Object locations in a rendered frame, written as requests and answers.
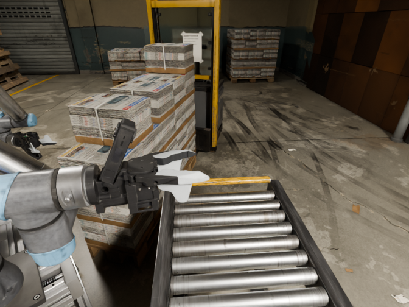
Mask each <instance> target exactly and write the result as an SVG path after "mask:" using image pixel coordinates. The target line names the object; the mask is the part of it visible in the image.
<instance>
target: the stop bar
mask: <svg viewBox="0 0 409 307"><path fill-rule="evenodd" d="M270 182H271V178H270V177H269V176H264V177H237V178H210V179H209V180H208V181H205V182H200V183H193V184H192V186H201V185H228V184H242V183H270Z"/></svg>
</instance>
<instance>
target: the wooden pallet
mask: <svg viewBox="0 0 409 307"><path fill-rule="evenodd" d="M10 54H11V53H10V52H9V51H2V52H0V59H3V58H5V59H6V60H2V61H0V75H3V76H2V77H0V82H2V81H4V80H6V81H7V82H5V83H2V84H0V86H2V87H3V89H5V90H7V89H9V88H11V87H13V86H16V85H18V84H20V83H23V82H25V81H27V80H28V78H27V77H22V75H21V74H20V73H19V71H18V69H20V67H19V65H18V64H17V63H14V64H13V62H12V61H11V59H10V58H9V56H8V55H10ZM8 63H9V65H8V66H3V67H2V66H1V65H5V64H8ZM11 71H14V72H13V73H11V74H7V73H8V72H11ZM15 76H18V78H15V79H13V80H11V79H10V78H12V77H15Z"/></svg>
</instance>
